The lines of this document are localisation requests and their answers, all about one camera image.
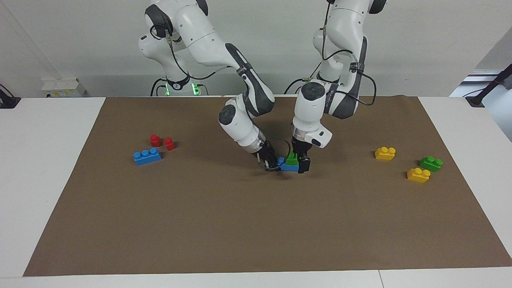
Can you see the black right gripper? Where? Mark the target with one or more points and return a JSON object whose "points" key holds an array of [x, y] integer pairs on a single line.
{"points": [[267, 152]]}

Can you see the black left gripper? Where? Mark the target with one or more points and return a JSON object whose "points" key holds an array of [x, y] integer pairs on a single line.
{"points": [[300, 148]]}

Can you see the green two-stud toy block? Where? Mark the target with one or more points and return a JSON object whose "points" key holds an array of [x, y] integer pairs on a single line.
{"points": [[292, 160], [430, 164]]}

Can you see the blue three-stud toy block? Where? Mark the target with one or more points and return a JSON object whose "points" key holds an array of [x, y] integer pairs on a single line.
{"points": [[147, 156], [288, 167]]}

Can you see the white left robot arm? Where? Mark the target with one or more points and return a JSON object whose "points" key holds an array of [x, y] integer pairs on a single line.
{"points": [[344, 44]]}

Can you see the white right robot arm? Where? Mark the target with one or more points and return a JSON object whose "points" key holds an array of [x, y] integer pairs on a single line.
{"points": [[208, 44]]}

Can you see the yellow two-stud toy block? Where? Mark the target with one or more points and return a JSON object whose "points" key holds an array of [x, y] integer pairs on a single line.
{"points": [[384, 154], [418, 176]]}

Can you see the red small toy block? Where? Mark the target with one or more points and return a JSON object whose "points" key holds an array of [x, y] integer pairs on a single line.
{"points": [[169, 144], [155, 140]]}

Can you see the brown table mat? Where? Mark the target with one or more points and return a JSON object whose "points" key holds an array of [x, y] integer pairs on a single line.
{"points": [[240, 224]]}

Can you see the black stand pole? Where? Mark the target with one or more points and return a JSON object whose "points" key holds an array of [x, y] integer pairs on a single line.
{"points": [[486, 90]]}

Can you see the white power box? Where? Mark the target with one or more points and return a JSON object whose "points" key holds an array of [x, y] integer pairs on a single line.
{"points": [[60, 87]]}

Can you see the black table clamp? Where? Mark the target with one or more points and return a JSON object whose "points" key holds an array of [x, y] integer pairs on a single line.
{"points": [[8, 102]]}

